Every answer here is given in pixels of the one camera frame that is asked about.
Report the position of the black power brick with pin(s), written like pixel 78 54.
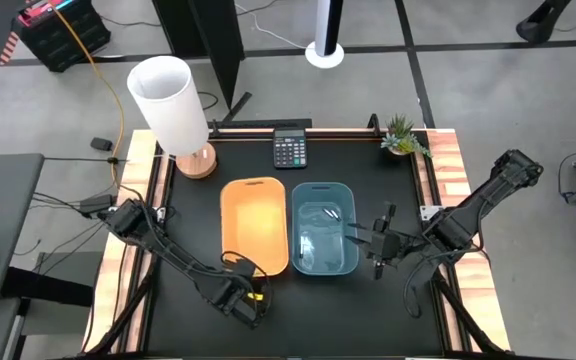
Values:
pixel 95 204

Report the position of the grey desk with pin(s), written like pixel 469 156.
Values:
pixel 13 235

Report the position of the small black floor adapter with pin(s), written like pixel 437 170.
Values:
pixel 101 144

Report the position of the blue plastic bin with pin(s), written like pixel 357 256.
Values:
pixel 318 260

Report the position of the black partition panel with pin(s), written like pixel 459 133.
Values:
pixel 208 30

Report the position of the yellow tape tag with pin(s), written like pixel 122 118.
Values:
pixel 254 296

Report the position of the white lamp with wooden base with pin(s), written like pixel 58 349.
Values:
pixel 168 105

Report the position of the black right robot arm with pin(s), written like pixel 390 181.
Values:
pixel 468 215

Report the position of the small potted succulent plant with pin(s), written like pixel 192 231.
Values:
pixel 400 135

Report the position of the black table mat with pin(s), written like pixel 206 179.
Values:
pixel 318 315

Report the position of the white metal bracket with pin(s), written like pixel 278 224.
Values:
pixel 430 211

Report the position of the black storage crate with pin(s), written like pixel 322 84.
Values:
pixel 63 40

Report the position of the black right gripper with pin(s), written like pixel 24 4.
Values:
pixel 385 245

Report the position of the yellow plastic bin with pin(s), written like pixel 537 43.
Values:
pixel 253 225

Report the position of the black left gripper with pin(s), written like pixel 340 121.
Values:
pixel 230 295

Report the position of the black desk calculator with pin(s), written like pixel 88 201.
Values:
pixel 290 150

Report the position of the black chair base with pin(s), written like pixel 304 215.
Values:
pixel 538 25

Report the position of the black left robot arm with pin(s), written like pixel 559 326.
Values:
pixel 178 260

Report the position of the white pole with round base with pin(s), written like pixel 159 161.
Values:
pixel 324 55

